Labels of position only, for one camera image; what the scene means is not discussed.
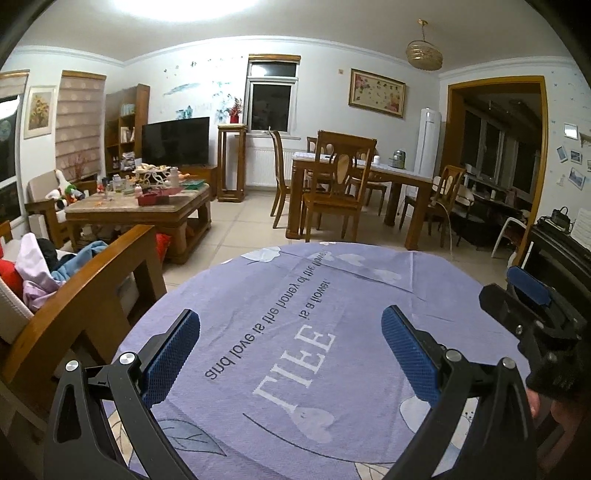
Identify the red vase with plant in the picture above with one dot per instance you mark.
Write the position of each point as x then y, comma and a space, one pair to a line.
234, 113

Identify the wooden dining table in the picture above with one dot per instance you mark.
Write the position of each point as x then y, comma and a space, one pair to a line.
397, 177

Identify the stuffed toys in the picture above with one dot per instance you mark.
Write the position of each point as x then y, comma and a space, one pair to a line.
64, 189

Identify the striped roller blind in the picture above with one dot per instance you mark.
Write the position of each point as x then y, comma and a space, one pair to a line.
78, 124

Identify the open sheet music book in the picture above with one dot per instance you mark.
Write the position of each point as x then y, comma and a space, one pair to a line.
581, 235

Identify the framed sunflower picture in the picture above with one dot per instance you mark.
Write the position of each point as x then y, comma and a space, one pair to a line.
39, 110

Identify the purple printed tablecloth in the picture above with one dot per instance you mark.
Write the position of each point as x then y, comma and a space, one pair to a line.
286, 286

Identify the group of wall photos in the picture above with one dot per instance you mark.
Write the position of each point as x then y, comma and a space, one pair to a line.
575, 159

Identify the wooden dining chair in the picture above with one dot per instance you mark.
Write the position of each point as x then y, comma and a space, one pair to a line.
279, 175
443, 194
313, 145

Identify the black television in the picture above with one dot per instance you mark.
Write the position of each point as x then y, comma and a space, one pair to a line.
175, 141

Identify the white standing air conditioner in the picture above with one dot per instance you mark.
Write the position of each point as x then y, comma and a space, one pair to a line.
427, 143

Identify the wooden coffee table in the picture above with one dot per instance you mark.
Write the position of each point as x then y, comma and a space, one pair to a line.
138, 212

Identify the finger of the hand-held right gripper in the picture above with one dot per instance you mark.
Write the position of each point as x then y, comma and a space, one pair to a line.
512, 316
531, 288

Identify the white fruit rack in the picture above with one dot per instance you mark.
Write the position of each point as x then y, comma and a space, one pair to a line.
150, 175

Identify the tall wooden plant stand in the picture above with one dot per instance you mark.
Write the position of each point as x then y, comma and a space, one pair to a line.
231, 161

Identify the gold chandelier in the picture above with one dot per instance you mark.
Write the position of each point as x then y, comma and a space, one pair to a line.
424, 53

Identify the black upright piano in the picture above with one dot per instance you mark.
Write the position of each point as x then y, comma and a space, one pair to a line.
554, 258

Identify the red tray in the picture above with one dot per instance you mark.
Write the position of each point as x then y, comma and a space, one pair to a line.
157, 197

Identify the wall window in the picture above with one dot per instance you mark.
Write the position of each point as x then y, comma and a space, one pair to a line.
272, 101

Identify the pile of clothes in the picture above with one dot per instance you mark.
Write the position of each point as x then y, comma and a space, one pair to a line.
41, 272

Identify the round ceiling light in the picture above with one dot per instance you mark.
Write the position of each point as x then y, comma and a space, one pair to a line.
184, 4

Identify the metal tin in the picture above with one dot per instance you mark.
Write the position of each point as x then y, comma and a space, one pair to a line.
398, 158

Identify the white plastic chair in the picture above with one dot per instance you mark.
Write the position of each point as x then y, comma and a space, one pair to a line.
508, 230

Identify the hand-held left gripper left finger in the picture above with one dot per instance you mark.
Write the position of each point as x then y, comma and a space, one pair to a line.
171, 360

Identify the wooden sofa frame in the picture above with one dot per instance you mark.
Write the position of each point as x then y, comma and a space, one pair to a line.
69, 314

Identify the glass balcony door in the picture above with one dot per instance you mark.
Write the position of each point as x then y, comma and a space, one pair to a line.
9, 161

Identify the person's right hand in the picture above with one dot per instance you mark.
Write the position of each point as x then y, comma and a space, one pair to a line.
570, 420

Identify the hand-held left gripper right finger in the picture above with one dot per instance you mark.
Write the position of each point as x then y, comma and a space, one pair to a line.
411, 355

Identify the red cushion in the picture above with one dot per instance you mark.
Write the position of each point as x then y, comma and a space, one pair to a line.
162, 247

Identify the wooden bookshelf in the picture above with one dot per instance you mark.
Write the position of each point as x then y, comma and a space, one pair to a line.
124, 134

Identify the framed flower picture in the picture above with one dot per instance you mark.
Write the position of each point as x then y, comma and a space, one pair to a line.
376, 92

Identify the white radiator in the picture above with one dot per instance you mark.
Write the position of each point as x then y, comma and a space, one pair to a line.
261, 166

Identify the wooden chair with oval back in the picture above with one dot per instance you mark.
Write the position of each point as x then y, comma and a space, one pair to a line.
337, 194

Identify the wooden television cabinet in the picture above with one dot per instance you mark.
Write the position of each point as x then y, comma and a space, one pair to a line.
203, 177

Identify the black handbag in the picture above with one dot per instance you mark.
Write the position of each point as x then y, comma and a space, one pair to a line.
559, 220

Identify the wooden armchair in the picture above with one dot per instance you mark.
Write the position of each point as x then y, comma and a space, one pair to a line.
39, 207

